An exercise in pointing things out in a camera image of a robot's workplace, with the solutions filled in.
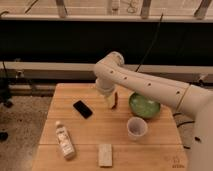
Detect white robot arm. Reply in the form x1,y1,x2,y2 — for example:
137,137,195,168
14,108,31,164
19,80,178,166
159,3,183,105
93,51,213,171

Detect yellowish pusher end effector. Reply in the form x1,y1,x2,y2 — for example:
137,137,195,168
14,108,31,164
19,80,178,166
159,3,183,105
106,94,114,109

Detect black smartphone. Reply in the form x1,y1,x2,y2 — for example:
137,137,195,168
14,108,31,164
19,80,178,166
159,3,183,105
73,100,93,119

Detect green bowl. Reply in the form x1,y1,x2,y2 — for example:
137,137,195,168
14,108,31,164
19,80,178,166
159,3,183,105
129,93,161,119

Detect white paper cup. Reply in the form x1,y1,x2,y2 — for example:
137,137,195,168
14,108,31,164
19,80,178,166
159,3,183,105
127,117,148,141

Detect white plastic bottle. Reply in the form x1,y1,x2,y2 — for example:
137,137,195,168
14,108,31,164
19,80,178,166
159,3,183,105
55,121,75,160

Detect white rectangular block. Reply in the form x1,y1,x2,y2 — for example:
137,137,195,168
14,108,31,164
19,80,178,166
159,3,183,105
98,144,113,167

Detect black hanging cable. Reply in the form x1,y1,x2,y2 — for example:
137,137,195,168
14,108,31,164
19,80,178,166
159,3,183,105
134,13,164,74

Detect black floor cables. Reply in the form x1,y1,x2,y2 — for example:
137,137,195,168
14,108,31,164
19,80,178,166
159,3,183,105
172,112,196,150

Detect grey metal rail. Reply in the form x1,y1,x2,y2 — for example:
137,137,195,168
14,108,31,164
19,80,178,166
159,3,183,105
0,60,213,83

